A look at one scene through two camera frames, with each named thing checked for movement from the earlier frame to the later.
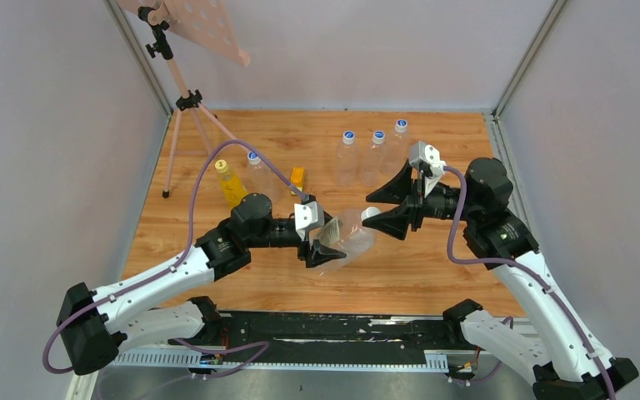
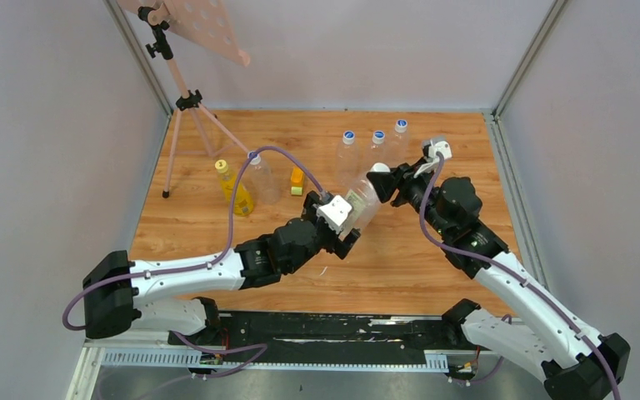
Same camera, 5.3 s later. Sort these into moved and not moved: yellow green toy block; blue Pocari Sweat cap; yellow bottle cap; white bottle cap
Moved: white bottle cap
Not moved: yellow bottle cap; blue Pocari Sweat cap; yellow green toy block
